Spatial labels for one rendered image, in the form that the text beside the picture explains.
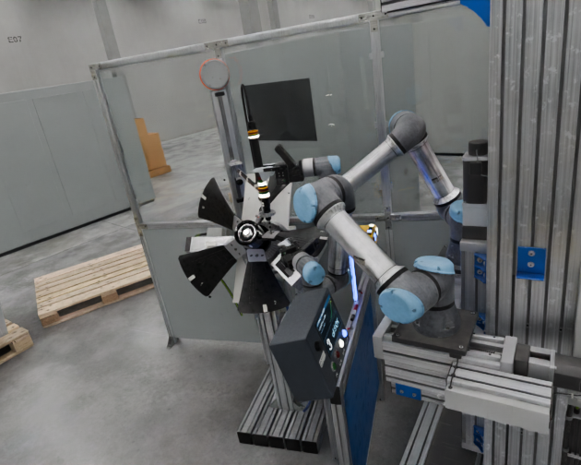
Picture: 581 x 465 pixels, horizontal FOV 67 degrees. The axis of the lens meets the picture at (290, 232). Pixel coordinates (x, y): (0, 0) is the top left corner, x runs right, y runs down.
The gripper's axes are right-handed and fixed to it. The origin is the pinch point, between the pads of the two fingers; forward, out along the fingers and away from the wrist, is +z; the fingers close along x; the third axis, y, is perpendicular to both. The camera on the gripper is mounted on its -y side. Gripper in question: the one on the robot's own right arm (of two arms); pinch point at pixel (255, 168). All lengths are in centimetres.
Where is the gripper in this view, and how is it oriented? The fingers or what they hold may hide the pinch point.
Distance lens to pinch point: 187.6
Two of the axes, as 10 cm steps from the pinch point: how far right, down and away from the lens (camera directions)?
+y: 1.4, 9.2, 3.6
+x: 1.2, -3.8, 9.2
